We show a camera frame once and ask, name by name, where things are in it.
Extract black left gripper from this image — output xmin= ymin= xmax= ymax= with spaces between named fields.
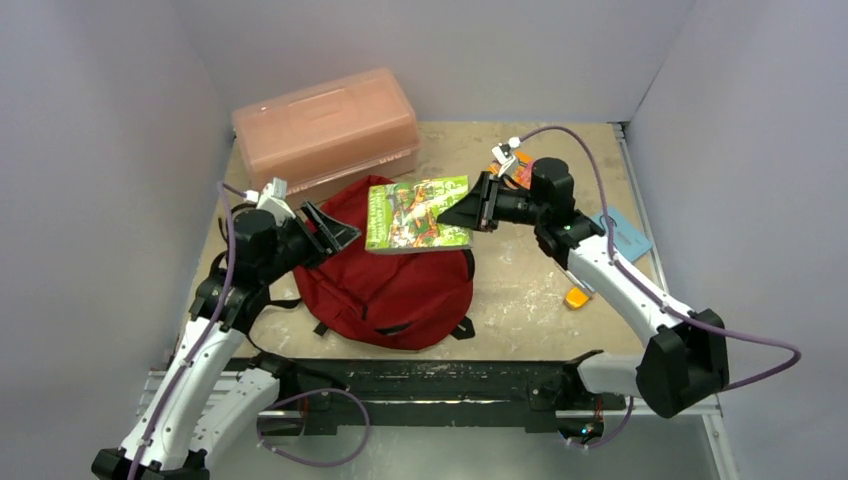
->
xmin=258 ymin=200 xmax=359 ymax=283

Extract Roald Dahl Charlie paperback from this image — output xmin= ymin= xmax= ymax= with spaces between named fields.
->
xmin=503 ymin=151 xmax=534 ymax=189

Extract green Treehouse paperback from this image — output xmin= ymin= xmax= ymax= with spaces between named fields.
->
xmin=365 ymin=176 xmax=473 ymax=254

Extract red backpack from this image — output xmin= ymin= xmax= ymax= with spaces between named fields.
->
xmin=268 ymin=174 xmax=477 ymax=352

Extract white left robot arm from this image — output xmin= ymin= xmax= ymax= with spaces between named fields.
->
xmin=91 ymin=200 xmax=360 ymax=479

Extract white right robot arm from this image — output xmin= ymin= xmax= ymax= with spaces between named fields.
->
xmin=437 ymin=157 xmax=729 ymax=418

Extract translucent pink storage box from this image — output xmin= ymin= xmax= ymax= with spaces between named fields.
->
xmin=231 ymin=68 xmax=421 ymax=204

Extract white pencil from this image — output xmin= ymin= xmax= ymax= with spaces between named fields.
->
xmin=560 ymin=267 xmax=595 ymax=298

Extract orange eraser block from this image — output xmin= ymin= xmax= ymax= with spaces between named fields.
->
xmin=563 ymin=286 xmax=592 ymax=310

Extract light blue notebook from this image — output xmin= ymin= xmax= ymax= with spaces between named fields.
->
xmin=592 ymin=206 xmax=653 ymax=263

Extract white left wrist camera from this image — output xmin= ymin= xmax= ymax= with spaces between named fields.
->
xmin=256 ymin=177 xmax=295 ymax=225

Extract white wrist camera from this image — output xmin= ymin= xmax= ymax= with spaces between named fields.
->
xmin=256 ymin=177 xmax=295 ymax=225
xmin=489 ymin=137 xmax=521 ymax=177

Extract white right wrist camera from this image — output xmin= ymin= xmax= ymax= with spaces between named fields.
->
xmin=489 ymin=137 xmax=521 ymax=177

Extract aluminium frame rail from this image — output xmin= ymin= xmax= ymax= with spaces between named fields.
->
xmin=609 ymin=122 xmax=668 ymax=292

